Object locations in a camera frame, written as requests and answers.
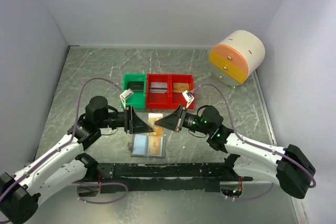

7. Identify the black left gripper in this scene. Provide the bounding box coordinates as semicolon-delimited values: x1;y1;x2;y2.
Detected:
97;104;153;134

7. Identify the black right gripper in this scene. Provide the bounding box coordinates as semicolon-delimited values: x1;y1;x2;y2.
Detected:
155;104;212;135

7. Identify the gold VIP card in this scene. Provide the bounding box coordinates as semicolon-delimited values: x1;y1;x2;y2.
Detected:
148;136;163;156
148;113;164;136

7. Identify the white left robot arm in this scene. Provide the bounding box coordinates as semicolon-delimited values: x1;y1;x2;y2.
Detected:
1;96;153;223

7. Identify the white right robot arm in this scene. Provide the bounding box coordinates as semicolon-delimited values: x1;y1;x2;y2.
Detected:
154;105;316;199

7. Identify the orange card in red bin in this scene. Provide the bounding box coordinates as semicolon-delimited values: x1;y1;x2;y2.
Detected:
172;82;190;93

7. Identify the silver card in red bin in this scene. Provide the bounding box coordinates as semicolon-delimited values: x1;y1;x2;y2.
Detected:
149;82;168;93

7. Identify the black card in green bin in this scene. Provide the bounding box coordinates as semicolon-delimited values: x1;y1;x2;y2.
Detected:
127;81;144;92

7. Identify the red plastic bin right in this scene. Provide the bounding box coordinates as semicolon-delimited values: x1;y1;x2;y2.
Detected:
171;74;194;109

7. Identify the red plastic bin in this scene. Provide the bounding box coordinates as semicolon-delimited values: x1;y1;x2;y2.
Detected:
171;74;194;109
145;73;172;109

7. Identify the green plastic bin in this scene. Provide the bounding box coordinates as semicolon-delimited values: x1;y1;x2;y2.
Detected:
122;73;147;109

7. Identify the red plastic bin middle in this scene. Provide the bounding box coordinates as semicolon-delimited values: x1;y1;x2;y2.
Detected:
145;73;172;109

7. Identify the round beige drawer cabinet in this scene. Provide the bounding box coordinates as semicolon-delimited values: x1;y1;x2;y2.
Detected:
208;30;266;87

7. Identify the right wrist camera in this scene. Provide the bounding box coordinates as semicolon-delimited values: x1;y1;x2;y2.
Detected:
182;90;195;109

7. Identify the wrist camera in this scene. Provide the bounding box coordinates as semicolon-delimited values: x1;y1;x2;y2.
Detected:
182;90;195;109
119;89;134;109

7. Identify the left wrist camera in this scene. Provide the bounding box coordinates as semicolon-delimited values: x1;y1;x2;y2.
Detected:
119;89;134;109

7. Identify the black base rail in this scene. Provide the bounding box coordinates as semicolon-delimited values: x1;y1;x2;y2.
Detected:
75;153;240;194

